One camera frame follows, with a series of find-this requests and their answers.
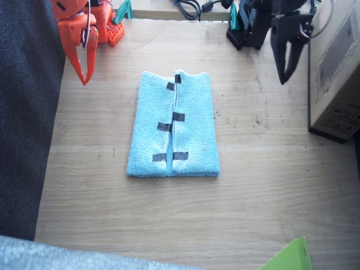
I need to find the dark grey fabric panel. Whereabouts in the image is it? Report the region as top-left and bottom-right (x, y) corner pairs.
(0, 0), (67, 241)

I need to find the brown cardboard box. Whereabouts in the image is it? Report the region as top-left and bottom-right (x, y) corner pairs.
(307, 0), (360, 145)

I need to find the green plastic folder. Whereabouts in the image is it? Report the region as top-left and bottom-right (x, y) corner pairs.
(258, 236), (313, 270)

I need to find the light grey fabric panel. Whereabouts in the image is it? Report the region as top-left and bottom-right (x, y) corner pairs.
(0, 235), (209, 270)

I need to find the light blue towel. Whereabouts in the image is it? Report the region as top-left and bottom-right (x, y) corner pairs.
(125, 69), (221, 179)

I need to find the black gripper servo wire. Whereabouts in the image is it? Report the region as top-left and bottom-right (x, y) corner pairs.
(308, 0), (334, 39)

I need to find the black cable with ferrite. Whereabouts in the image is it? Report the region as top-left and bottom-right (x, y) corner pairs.
(200, 0), (236, 22)

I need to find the black looped cable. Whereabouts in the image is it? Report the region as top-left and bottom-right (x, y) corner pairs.
(170, 0), (203, 21)

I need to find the green table clamp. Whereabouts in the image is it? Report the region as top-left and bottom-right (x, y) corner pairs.
(229, 2), (240, 31)
(111, 0), (132, 25)

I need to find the orange arm base wire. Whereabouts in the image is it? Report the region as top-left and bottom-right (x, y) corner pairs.
(97, 0), (116, 25)

